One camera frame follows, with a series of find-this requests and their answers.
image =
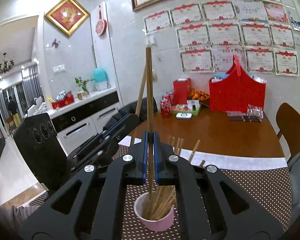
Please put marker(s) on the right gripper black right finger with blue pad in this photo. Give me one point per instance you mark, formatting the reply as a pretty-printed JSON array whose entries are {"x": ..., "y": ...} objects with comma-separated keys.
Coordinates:
[{"x": 210, "y": 205}]

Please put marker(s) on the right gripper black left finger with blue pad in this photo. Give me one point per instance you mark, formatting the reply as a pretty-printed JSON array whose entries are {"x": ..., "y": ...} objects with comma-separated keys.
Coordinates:
[{"x": 91, "y": 204}]

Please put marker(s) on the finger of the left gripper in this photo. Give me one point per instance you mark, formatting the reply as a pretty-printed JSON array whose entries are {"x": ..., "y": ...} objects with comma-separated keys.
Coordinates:
[
  {"x": 98, "y": 150},
  {"x": 122, "y": 128}
]

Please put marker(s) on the lone light wooden chopstick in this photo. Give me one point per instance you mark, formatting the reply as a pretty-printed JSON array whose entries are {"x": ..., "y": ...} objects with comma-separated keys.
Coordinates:
[{"x": 139, "y": 103}]

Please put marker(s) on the dark brown wooden chopstick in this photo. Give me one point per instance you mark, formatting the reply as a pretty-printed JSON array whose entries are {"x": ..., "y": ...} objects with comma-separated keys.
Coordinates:
[{"x": 149, "y": 80}]

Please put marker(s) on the pink cylindrical utensil holder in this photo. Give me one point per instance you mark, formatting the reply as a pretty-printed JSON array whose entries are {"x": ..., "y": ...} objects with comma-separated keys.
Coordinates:
[{"x": 160, "y": 225}]

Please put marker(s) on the grey sleeve forearm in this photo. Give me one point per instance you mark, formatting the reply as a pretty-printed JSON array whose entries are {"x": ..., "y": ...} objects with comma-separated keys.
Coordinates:
[{"x": 12, "y": 219}]

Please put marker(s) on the black jacket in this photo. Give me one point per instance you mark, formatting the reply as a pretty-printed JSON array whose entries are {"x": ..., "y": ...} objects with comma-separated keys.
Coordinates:
[{"x": 128, "y": 109}]

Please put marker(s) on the white black sideboard cabinet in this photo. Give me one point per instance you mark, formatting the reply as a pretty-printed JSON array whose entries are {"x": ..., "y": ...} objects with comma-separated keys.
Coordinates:
[{"x": 82, "y": 119}]

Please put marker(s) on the brown polka dot tablecloth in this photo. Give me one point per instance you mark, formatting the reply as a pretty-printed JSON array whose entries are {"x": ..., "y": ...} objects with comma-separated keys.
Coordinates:
[{"x": 270, "y": 188}]

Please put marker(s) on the red cola cans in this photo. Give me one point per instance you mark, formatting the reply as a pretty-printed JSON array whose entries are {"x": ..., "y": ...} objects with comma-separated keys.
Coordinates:
[{"x": 166, "y": 103}]

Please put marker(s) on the red box on sideboard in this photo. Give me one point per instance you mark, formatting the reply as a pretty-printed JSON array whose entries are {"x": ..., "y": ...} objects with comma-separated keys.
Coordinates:
[{"x": 65, "y": 101}]

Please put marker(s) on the teal humidifier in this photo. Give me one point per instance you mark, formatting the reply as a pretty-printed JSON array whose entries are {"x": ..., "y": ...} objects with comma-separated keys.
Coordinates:
[{"x": 101, "y": 79}]

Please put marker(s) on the potted green plant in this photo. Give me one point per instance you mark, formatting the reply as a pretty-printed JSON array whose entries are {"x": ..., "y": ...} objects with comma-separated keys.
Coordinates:
[{"x": 82, "y": 84}]

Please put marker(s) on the small red bag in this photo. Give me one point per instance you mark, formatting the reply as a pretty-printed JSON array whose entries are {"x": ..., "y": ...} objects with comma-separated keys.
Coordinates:
[{"x": 181, "y": 89}]

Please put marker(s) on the chopsticks bundle in holder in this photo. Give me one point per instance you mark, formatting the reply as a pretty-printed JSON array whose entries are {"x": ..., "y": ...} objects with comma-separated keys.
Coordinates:
[{"x": 162, "y": 200}]

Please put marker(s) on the black chandelier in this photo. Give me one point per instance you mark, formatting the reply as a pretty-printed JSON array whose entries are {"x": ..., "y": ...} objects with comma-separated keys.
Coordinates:
[{"x": 6, "y": 66}]

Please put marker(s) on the brown wooden chair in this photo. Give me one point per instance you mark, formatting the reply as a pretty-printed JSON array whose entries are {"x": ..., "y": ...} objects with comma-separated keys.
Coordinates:
[{"x": 288, "y": 122}]

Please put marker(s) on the red gift bag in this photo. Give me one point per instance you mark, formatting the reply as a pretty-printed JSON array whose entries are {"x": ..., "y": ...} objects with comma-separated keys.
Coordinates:
[{"x": 237, "y": 91}]

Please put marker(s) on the gold framed red picture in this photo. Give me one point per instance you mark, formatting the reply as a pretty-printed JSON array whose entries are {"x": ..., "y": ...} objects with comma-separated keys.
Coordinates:
[{"x": 67, "y": 16}]

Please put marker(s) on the red round wall ornament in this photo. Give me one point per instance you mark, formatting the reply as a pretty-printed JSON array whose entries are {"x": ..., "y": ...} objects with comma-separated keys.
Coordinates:
[{"x": 101, "y": 24}]

